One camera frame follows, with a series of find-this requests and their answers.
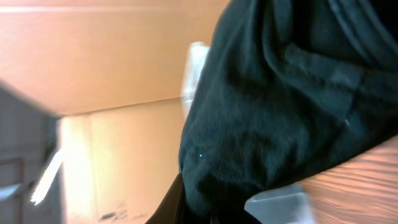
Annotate black cloth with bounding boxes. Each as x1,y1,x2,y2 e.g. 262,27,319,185
178,0,397,223

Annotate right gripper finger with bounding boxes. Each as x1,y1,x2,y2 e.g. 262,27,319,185
146,174,186,224

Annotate clear plastic storage container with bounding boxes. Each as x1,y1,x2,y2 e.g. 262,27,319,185
181,42,316,224

